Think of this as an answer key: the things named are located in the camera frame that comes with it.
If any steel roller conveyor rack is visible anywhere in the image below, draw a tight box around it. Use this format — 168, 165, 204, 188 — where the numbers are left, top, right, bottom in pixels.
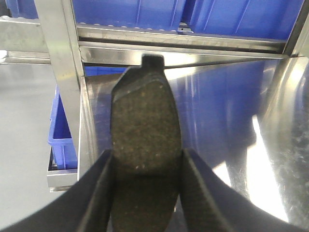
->
0, 0, 309, 193

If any blue lower crate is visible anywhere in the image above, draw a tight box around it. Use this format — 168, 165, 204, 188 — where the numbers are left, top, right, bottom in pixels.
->
48, 66, 126, 170

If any right blue plastic crate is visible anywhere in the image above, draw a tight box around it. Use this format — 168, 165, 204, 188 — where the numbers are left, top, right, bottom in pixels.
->
182, 0, 303, 41

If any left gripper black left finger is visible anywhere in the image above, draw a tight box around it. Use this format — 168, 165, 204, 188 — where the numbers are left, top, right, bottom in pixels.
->
4, 150, 113, 232

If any blue plastic crate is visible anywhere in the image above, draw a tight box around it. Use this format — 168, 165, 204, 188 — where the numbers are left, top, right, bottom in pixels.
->
182, 0, 303, 41
1, 0, 185, 30

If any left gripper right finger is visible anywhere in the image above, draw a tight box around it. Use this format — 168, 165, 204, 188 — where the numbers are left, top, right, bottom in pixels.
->
180, 149, 302, 232

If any left blue plastic crate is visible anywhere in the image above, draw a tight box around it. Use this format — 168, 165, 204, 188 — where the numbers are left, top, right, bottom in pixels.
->
1, 0, 185, 30

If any brake pad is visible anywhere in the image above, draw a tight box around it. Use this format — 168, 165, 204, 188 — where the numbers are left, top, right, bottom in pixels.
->
111, 56, 182, 232

